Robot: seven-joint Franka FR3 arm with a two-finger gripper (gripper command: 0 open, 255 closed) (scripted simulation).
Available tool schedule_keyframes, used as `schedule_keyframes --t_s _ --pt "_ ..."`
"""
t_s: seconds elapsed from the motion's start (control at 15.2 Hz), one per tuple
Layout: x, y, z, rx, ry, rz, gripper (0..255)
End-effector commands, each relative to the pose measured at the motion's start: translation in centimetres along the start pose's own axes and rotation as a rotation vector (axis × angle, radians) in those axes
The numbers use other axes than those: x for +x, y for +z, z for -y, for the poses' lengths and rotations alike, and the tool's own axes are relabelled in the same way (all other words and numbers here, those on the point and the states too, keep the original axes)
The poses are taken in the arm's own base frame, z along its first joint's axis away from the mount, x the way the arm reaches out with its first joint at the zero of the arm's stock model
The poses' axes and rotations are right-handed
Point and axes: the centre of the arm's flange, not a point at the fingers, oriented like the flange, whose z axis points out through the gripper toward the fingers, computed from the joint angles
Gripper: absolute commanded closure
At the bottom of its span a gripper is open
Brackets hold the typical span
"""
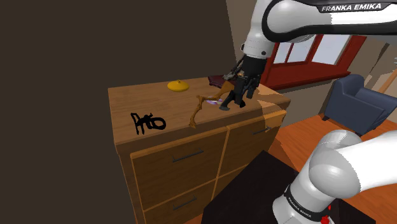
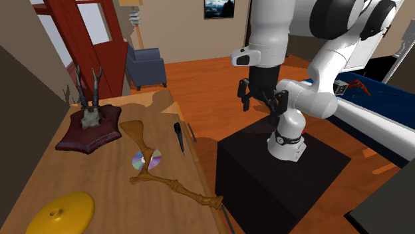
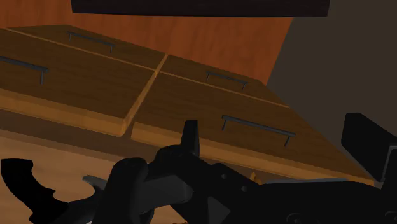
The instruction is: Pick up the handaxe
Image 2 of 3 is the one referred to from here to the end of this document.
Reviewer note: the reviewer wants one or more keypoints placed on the shiny compact disc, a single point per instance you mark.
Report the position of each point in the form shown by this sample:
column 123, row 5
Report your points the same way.
column 139, row 162

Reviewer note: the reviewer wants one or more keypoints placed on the brown leg bone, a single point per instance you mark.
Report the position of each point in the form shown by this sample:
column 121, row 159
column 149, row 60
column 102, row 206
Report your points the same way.
column 136, row 129

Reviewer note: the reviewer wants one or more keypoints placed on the orange-brown branched object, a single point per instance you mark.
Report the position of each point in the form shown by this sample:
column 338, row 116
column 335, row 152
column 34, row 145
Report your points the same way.
column 356, row 85

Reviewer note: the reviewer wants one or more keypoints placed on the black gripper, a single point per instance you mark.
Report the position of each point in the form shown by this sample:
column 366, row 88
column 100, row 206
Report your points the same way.
column 264, row 79

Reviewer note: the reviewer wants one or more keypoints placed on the red door with windows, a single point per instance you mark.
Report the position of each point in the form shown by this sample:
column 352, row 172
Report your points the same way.
column 110, row 61

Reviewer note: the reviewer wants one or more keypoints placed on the yellow lid with knob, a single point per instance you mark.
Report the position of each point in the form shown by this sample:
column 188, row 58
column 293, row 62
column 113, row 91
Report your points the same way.
column 71, row 210

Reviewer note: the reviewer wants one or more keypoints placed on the antler skull on red plaque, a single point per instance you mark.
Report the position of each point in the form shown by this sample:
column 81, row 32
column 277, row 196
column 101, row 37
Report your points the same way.
column 97, row 133

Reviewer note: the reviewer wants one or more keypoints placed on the bed with blue cover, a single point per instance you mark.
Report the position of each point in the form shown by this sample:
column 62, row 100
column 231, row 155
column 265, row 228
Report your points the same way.
column 389, row 100

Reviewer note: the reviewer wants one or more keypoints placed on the small grey cube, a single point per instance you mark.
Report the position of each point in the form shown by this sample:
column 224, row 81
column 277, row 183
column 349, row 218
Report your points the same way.
column 340, row 87

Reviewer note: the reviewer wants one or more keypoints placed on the dark framed wall picture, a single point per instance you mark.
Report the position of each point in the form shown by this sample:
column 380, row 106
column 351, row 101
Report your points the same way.
column 219, row 8

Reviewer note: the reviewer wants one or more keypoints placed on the black pen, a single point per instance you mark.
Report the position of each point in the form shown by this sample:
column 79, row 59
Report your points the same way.
column 177, row 129

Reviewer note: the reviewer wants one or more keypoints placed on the dark grey cabinet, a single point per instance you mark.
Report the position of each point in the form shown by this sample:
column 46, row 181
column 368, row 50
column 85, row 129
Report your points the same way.
column 389, row 207

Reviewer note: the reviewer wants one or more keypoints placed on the wooden desk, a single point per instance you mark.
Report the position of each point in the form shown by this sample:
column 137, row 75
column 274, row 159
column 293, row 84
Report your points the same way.
column 107, row 194

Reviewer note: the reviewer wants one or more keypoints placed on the blue armchair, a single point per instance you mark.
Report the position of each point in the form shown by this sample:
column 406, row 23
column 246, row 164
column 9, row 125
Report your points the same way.
column 149, row 68

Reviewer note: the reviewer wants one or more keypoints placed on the black robot stand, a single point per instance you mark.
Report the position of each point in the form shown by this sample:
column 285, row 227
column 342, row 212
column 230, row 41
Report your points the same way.
column 259, row 181

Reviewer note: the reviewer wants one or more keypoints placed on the floor lamp with wooden pole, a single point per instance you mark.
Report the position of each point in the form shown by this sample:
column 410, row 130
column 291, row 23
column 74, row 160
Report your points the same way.
column 135, row 18

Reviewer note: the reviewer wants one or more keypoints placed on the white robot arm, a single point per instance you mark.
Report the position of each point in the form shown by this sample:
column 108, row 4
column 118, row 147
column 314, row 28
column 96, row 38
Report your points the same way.
column 269, row 32

